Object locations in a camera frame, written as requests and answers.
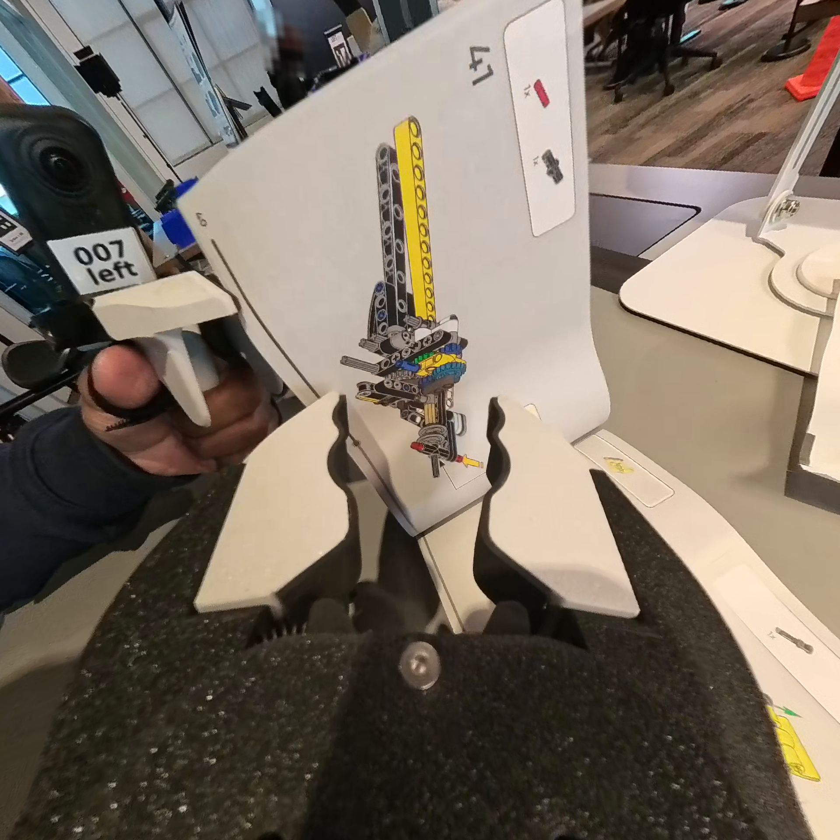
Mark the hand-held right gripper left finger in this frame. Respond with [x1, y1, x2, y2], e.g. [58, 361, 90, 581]
[193, 392, 362, 614]

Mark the orange traffic cone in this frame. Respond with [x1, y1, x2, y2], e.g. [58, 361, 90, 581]
[784, 39, 840, 102]

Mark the person's left hand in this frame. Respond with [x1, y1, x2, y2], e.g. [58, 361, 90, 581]
[79, 344, 282, 477]

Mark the person's left forearm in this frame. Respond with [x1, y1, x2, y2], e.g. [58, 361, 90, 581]
[0, 407, 204, 614]

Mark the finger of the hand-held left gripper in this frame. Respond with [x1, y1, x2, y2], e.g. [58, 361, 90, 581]
[200, 315, 291, 400]
[91, 271, 242, 343]

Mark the white poster board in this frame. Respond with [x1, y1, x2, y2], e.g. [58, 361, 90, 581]
[167, 0, 240, 148]

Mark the white lamp base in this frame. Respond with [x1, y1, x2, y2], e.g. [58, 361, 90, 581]
[620, 52, 840, 376]

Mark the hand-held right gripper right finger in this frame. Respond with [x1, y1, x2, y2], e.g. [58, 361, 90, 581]
[472, 395, 641, 621]

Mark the lego instruction booklet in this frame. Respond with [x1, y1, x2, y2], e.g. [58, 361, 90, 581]
[177, 0, 840, 798]

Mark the black box on stand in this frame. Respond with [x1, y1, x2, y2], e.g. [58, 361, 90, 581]
[72, 46, 122, 96]

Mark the crumpled white paper bag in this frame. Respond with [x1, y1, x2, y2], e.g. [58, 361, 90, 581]
[797, 308, 840, 476]

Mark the black office chair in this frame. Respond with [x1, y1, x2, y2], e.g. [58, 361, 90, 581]
[584, 0, 723, 102]

